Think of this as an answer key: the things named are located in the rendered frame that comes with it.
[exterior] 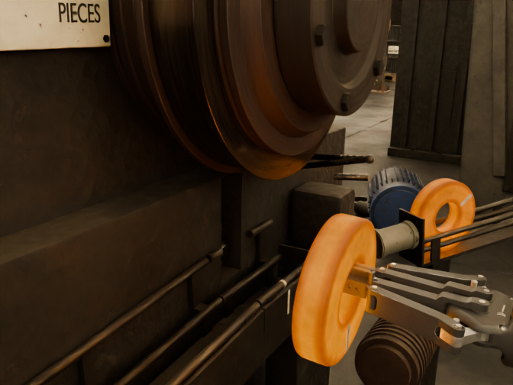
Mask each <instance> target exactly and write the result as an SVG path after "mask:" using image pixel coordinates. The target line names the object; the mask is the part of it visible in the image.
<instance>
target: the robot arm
mask: <svg viewBox="0 0 513 385"><path fill-rule="evenodd" d="M486 281H487V278H486V277H484V276H482V275H465V274H458V273H449V272H445V271H440V270H432V269H427V268H422V267H413V266H408V265H404V264H396V263H389V264H388V266H387V268H384V267H377V268H375V267H371V266H367V265H364V264H359V263H355V264H354V265H353V267H352V268H351V270H350V272H349V275H348V277H347V280H346V283H345V285H344V290H343V293H347V294H350V295H352V296H357V297H360V298H363V299H365V301H366V308H365V310H366V311H367V312H368V313H370V314H373V315H375V316H377V317H379V318H381V319H384V320H386V321H387V322H391V323H392V324H394V325H397V326H399V327H401V328H404V329H406V330H408V331H410V332H413V333H415V334H416V335H419V336H421V337H423V338H426V339H428V340H430V341H432V342H434V343H436V344H437V345H439V346H440V347H442V348H443V349H444V350H445V351H447V352H448V353H450V354H453V355H459V354H461V350H462V346H463V345H467V344H469V343H473V344H474V345H477V346H480V347H482V348H496V349H499V350H500V351H501V352H502V356H501V360H502V363H503V364H504V365H505V366H507V367H511V368H513V298H511V297H510V296H506V295H505V294H502V293H500V292H498V291H495V290H490V289H487V288H486Z"/></svg>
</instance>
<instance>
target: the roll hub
mask: <svg viewBox="0 0 513 385"><path fill-rule="evenodd" d="M391 8H392V0H273V22H274V34H275V41H276V51H277V56H278V60H279V65H280V69H281V72H282V76H283V79H284V81H285V84H286V86H287V89H288V91H289V92H290V94H291V96H292V97H293V99H294V100H295V102H296V103H297V104H298V105H299V107H301V108H302V109H303V110H305V111H307V112H310V113H316V114H323V115H337V116H348V115H352V114H353V113H354V112H356V111H357V110H358V109H359V108H360V107H361V106H362V105H363V103H364V102H365V101H366V99H367V98H368V96H369V94H370V93H371V91H372V88H373V86H374V84H375V81H376V78H377V76H375V75H374V71H373V67H374V63H375V60H382V58H383V56H384V52H385V48H386V41H387V37H388V32H389V22H390V16H391ZM319 24H328V26H329V30H330V38H329V41H328V44H327V45H325V46H318V45H317V42H316V38H315V33H316V30H317V27H318V25H319ZM347 92H348V93H352V94H353V106H352V109H351V110H350V111H348V112H343V110H342V108H341V100H342V97H343V94H344V93H347Z"/></svg>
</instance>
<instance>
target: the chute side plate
mask: <svg viewBox="0 0 513 385"><path fill-rule="evenodd" d="M298 281H299V277H298V278H297V279H296V280H295V281H293V282H292V283H291V284H290V285H289V286H287V287H286V288H285V289H284V290H283V291H282V292H281V293H279V294H278V295H277V296H276V297H275V298H274V299H272V300H271V301H270V302H268V303H267V304H266V305H265V306H264V307H263V308H262V309H260V310H259V311H258V312H257V313H256V314H255V315H254V317H253V318H252V319H251V320H250V321H249V322H248V323H247V324H245V325H244V326H243V327H242V328H241V329H240V330H239V331H238V332H237V333H236V334H235V335H234V336H233V337H232V338H231V339H230V340H229V341H228V342H226V343H225V344H224V345H223V346H222V347H221V348H220V349H219V350H218V351H217V352H216V353H215V354H214V355H213V356H212V357H211V358H210V359H209V360H208V361H207V362H206V363H205V364H204V365H203V366H202V367H201V368H200V369H199V370H198V371H197V372H196V373H195V374H194V375H193V376H191V377H190V378H189V379H188V380H187V381H186V382H185V383H184V384H183V385H244V384H245V382H246V381H247V380H248V379H249V378H250V377H251V375H252V374H253V373H254V372H255V371H256V370H257V368H258V367H259V366H260V365H261V364H262V363H263V362H264V361H265V360H266V359H267V358H268V357H269V356H270V355H271V354H272V353H273V352H274V351H275V350H276V349H277V348H278V347H279V346H280V345H281V344H282V343H283V342H284V341H285V340H286V339H287V338H288V337H289V336H290V335H291V334H292V312H293V306H294V301H295V293H296V290H297V286H298ZM288 290H290V300H289V314H288V315H287V307H288Z"/></svg>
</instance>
